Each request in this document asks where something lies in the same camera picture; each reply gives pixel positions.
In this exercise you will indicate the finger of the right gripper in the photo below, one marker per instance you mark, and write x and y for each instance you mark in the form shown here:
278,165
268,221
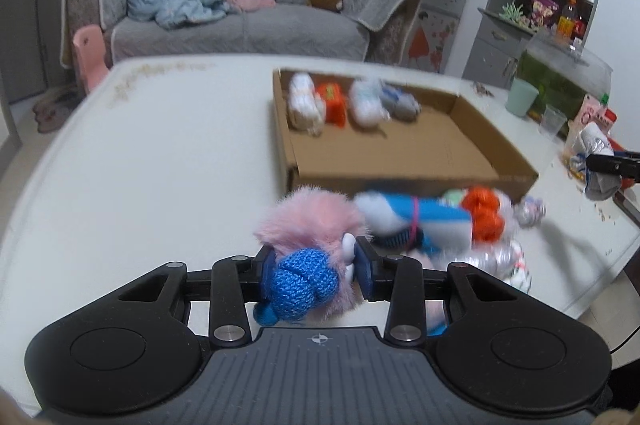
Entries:
621,165

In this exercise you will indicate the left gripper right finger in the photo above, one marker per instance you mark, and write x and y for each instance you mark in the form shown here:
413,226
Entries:
405,284

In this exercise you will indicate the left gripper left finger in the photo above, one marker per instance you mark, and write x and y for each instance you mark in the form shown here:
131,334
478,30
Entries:
228,286

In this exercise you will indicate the pink fluffy blue knit bundle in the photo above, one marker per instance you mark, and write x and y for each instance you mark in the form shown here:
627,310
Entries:
312,233

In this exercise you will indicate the orange plastic bundle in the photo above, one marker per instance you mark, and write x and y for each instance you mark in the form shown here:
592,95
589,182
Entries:
484,205

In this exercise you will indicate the clear plastic bundle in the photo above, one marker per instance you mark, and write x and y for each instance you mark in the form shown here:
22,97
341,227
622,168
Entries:
505,260

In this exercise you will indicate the pink white package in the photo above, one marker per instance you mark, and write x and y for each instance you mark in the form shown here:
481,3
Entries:
595,110

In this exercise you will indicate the clear plastic cup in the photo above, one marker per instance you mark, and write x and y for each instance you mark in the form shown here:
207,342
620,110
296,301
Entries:
552,121

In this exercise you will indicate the glass fish tank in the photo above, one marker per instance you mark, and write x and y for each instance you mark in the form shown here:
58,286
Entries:
563,73

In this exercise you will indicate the mint green cup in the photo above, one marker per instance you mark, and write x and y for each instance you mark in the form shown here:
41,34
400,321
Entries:
521,97

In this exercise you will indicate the brown cardboard box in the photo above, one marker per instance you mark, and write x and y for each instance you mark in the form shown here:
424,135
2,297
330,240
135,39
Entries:
450,145

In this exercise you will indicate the grey blue sock bundle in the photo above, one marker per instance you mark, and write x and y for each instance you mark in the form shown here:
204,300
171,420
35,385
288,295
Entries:
401,105

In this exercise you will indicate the white bubble wrap teal bundle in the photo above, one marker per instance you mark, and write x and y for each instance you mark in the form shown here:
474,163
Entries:
364,99

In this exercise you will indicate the orange bundle in box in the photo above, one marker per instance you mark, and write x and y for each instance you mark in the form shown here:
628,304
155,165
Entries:
335,102

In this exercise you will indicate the white rolled cloth bundle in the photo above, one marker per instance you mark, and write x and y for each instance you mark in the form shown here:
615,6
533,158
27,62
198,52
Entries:
306,108

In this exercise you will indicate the pink plastic chair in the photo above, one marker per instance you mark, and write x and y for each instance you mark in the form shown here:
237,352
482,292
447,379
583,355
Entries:
89,51

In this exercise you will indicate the grey sofa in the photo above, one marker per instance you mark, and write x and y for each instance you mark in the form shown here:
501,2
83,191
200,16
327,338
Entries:
357,30

